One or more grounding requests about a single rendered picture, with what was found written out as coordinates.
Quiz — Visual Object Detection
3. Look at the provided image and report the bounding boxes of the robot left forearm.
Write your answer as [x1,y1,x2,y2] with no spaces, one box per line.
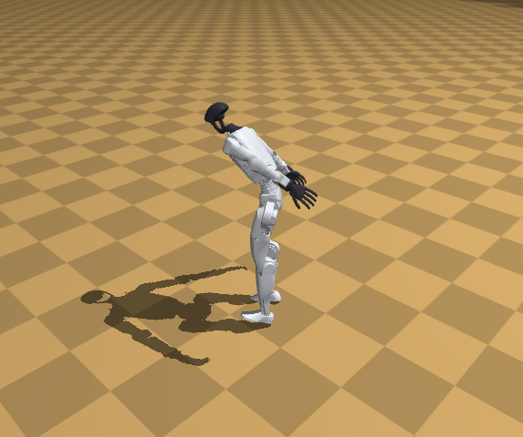
[248,158,291,187]

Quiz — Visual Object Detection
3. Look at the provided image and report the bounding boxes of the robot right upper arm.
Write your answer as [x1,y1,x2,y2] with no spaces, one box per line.
[250,128,274,157]

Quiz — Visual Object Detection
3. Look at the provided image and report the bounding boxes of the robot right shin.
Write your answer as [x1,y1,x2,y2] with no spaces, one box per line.
[272,245,279,275]

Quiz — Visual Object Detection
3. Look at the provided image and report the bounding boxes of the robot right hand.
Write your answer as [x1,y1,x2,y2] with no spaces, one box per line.
[281,165,307,186]

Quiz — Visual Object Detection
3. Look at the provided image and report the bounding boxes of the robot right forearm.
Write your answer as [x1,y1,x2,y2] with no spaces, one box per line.
[272,149,291,175]

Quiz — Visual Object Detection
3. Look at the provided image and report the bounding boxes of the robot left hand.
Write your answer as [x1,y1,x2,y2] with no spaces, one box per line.
[278,176,317,209]

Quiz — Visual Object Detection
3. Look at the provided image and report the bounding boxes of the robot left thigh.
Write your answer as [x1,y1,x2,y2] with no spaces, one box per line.
[250,201,278,273]

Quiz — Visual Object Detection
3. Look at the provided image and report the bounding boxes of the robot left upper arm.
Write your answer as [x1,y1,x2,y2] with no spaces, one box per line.
[222,137,263,173]

